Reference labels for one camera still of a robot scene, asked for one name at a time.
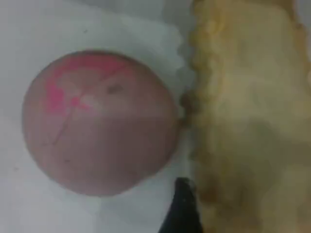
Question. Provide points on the long yellow bread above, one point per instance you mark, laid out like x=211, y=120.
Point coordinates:
x=243, y=121

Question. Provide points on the pink peach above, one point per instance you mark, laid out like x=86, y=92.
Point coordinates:
x=97, y=133

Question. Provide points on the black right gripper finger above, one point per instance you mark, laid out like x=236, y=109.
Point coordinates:
x=183, y=211

